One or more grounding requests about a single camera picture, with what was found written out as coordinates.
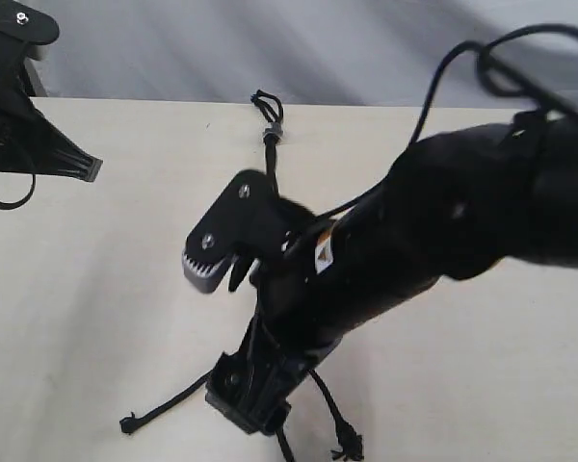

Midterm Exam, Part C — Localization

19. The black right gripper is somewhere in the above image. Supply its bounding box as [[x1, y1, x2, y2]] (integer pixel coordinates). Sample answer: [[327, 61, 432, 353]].
[[205, 212, 439, 436]]

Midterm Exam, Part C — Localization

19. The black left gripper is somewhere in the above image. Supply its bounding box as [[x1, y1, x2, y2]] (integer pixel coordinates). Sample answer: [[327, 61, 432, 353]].
[[0, 59, 102, 182]]

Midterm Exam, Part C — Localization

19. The black rope strand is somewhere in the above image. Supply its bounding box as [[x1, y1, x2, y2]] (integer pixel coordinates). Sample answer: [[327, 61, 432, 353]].
[[252, 90, 300, 462], [264, 95, 365, 462], [118, 89, 276, 437]]

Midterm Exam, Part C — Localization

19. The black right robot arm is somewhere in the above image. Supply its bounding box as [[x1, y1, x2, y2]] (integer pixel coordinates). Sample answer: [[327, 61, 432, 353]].
[[206, 112, 578, 435]]

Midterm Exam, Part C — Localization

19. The black stand pole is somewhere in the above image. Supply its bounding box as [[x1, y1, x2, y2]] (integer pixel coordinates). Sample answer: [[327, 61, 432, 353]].
[[19, 57, 47, 97]]

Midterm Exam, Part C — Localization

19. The grey backdrop cloth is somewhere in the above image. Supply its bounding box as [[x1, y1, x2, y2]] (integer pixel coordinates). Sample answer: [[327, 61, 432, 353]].
[[35, 1, 578, 106]]

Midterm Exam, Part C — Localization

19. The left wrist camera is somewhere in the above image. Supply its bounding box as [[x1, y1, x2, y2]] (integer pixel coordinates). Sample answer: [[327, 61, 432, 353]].
[[0, 1, 60, 65]]

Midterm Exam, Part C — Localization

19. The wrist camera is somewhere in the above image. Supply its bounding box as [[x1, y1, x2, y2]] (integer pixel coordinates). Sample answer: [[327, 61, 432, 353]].
[[182, 169, 314, 294], [0, 1, 60, 65]]

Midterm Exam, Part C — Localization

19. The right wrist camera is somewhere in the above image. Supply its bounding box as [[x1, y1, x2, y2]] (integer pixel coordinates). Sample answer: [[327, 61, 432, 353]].
[[182, 169, 314, 294]]

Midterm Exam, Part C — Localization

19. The grey tape around cable bundle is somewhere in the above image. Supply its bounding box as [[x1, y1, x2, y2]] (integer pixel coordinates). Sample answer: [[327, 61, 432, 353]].
[[263, 123, 283, 142]]

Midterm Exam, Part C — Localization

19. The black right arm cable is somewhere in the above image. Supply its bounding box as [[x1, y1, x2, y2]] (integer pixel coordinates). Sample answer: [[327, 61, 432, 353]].
[[288, 23, 578, 261]]

